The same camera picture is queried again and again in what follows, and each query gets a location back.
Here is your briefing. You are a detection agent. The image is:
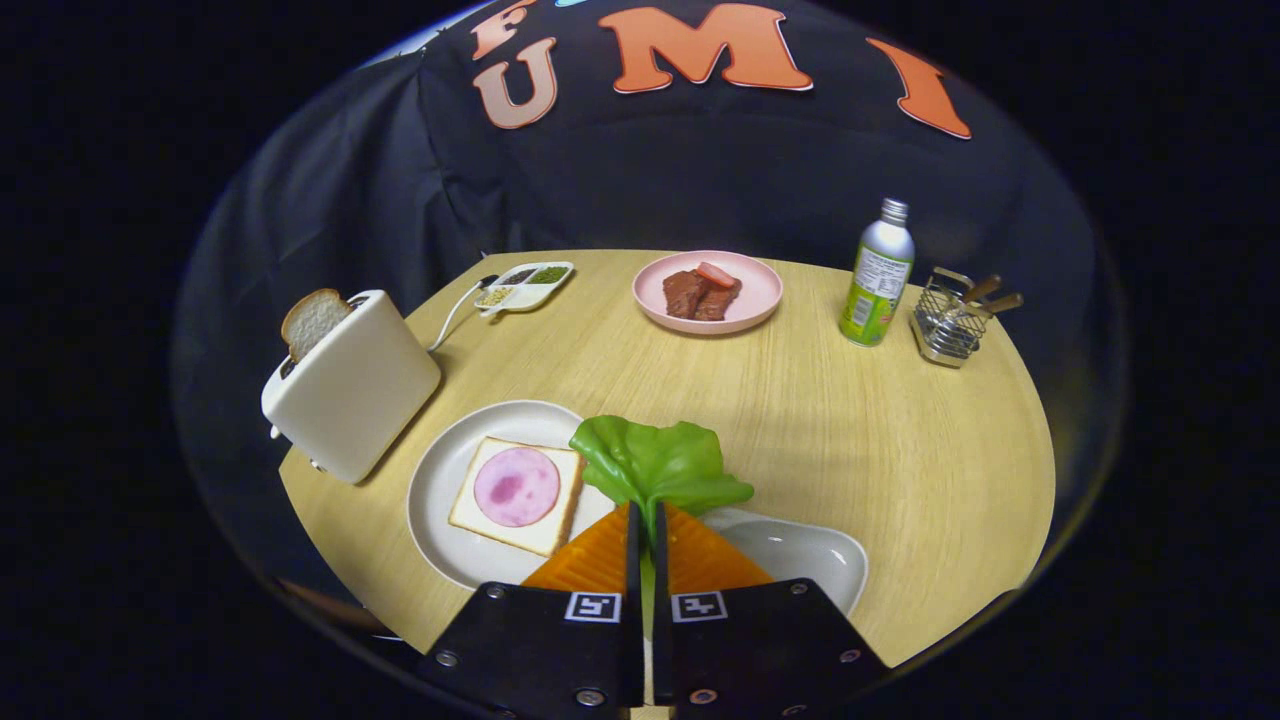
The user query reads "white divided bean tray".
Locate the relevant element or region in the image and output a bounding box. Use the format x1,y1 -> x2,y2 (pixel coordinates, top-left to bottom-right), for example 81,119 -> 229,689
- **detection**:
474,261 -> 576,319

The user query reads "white bread slice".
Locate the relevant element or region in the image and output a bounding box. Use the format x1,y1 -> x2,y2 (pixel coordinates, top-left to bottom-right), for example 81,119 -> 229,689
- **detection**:
448,436 -> 584,558

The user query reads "toasted brown bread slice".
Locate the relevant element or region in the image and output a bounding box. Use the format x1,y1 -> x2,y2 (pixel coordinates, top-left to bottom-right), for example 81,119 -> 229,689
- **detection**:
281,288 -> 353,363

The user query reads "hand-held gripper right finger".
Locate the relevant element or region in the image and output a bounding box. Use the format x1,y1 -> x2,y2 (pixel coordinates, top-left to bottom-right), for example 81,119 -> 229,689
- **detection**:
650,503 -> 891,720

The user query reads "metal wire utensil basket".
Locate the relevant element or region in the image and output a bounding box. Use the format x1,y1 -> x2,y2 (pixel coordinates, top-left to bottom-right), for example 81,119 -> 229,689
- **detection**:
910,267 -> 991,368

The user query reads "brown meat piece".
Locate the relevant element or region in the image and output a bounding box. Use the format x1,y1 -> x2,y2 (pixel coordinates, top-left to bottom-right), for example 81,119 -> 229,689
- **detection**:
662,270 -> 709,320
695,278 -> 743,322

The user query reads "white toaster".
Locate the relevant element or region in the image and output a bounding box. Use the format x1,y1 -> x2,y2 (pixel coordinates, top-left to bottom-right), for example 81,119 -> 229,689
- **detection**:
261,289 -> 442,486

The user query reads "white power cable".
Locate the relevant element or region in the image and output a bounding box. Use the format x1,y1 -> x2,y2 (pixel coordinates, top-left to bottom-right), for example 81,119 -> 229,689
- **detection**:
428,275 -> 499,353

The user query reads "white oval dish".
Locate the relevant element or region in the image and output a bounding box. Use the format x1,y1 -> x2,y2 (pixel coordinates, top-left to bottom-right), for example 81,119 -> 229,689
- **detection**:
700,507 -> 869,616

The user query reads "pink ham slice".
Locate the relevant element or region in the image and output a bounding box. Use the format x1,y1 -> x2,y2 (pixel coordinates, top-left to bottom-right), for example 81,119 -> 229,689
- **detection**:
473,446 -> 562,529

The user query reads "white round plate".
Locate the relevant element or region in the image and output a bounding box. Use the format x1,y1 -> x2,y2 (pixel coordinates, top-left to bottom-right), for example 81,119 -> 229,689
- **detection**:
407,400 -> 616,591

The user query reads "silver bottle green label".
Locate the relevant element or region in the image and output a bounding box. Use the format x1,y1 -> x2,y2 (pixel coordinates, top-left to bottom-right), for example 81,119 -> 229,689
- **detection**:
839,198 -> 916,348

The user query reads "green lettuce leaf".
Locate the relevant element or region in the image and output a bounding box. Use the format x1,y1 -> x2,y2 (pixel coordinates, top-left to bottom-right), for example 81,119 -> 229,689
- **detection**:
569,415 -> 755,641

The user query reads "black backdrop cloth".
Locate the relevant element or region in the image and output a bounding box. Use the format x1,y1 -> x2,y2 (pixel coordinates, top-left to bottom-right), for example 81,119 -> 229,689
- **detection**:
170,0 -> 1131,641

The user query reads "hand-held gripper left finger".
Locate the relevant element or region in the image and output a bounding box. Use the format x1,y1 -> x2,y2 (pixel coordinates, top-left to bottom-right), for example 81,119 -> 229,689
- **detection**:
415,503 -> 646,720

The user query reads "pink plate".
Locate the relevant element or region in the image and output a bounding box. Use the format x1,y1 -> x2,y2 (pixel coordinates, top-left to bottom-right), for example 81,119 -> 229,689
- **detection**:
632,250 -> 784,335

